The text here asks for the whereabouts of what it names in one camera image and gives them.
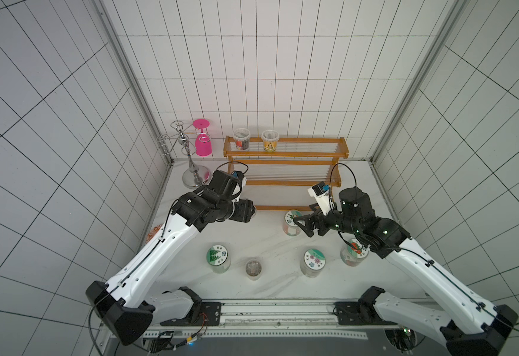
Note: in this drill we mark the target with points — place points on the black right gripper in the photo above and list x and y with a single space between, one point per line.
319 222

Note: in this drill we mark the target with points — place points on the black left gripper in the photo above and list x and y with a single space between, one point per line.
244 211

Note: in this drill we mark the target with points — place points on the clear cup with dark seeds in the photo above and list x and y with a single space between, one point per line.
242 139

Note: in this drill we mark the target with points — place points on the clear cup with yellow label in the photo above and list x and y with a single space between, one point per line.
270 139

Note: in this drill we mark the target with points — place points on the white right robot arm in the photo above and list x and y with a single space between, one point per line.
465 323

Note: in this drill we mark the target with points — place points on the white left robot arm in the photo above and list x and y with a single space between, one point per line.
122 303

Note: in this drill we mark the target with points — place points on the orange wooden tiered shelf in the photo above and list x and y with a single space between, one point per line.
296 163

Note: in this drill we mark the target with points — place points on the small clear seed cup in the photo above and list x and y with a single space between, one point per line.
253 269

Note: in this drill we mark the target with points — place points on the jar with flower lid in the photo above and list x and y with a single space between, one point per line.
289 226

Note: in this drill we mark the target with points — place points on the jar with pink floral lid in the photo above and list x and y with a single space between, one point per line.
312 263

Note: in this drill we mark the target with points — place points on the jar with red strawberry lid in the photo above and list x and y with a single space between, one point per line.
353 253

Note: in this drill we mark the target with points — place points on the jar with green tree lid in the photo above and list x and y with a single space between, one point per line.
218 258

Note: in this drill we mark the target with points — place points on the silver glass holder stand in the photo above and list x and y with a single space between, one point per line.
195 175

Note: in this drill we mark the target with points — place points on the pink plastic wine glass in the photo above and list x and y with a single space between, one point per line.
203 141

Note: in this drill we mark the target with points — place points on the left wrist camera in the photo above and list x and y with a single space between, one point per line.
240 181

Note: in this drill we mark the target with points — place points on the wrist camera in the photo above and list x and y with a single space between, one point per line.
240 181
321 192

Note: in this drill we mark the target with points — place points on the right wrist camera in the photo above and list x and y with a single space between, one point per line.
321 192

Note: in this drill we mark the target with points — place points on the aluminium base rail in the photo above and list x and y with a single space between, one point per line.
279 319

